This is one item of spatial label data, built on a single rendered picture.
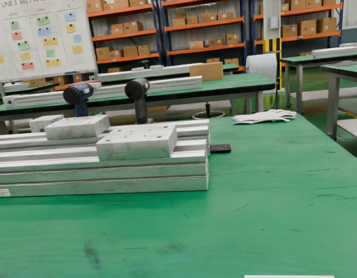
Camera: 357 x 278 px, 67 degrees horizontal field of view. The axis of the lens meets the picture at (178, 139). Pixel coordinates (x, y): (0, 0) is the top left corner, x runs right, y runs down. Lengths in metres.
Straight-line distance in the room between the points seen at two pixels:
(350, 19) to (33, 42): 10.41
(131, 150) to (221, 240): 0.26
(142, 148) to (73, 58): 3.29
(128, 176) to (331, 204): 0.40
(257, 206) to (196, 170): 0.14
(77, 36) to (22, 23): 0.73
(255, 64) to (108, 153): 3.68
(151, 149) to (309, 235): 0.32
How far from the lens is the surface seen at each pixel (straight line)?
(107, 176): 0.63
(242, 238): 0.47
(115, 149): 0.59
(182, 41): 11.10
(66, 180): 0.70
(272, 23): 6.28
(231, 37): 10.12
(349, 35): 12.05
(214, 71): 2.60
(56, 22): 3.90
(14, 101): 2.71
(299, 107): 4.13
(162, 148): 0.56
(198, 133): 0.75
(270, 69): 4.20
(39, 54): 4.04
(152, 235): 0.49
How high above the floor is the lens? 1.07
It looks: 18 degrees down
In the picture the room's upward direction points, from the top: 7 degrees counter-clockwise
